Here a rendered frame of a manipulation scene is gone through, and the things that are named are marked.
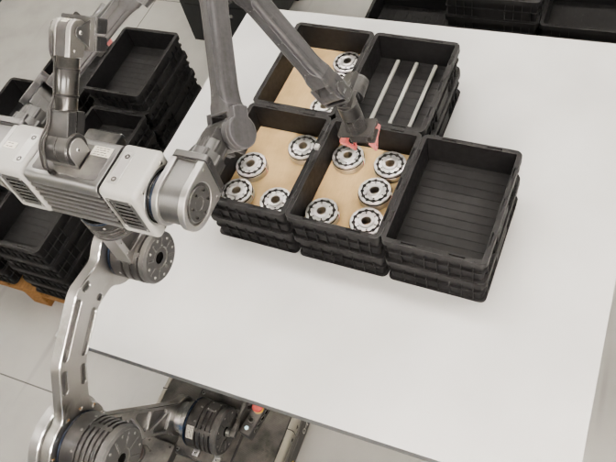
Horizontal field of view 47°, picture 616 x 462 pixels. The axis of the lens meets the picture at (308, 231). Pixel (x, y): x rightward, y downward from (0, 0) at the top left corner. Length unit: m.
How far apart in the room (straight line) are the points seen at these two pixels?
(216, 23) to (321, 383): 1.02
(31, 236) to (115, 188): 1.54
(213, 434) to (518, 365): 1.00
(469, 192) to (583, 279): 0.41
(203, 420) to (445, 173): 1.12
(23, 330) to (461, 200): 2.11
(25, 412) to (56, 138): 1.88
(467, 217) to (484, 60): 0.79
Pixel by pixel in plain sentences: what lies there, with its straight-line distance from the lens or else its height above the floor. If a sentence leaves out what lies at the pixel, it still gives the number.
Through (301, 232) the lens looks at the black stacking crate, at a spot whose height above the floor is 0.84.
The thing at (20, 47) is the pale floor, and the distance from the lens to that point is 4.82.
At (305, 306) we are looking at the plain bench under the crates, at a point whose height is 0.70.
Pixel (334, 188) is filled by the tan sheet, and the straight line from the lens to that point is 2.21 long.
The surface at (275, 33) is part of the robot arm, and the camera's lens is 1.77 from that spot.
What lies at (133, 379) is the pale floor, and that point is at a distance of 3.06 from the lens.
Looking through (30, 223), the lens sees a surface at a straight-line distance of 3.05.
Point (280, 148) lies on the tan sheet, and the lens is 2.36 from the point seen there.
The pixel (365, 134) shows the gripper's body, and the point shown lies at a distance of 1.94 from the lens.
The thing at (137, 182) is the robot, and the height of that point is 1.53.
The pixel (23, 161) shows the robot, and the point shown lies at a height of 1.53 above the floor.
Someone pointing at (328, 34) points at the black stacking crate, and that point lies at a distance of 2.60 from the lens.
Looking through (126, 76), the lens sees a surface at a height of 0.49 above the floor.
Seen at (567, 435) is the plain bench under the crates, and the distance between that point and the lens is 1.98.
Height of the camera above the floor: 2.57
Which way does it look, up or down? 55 degrees down
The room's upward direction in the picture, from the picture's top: 19 degrees counter-clockwise
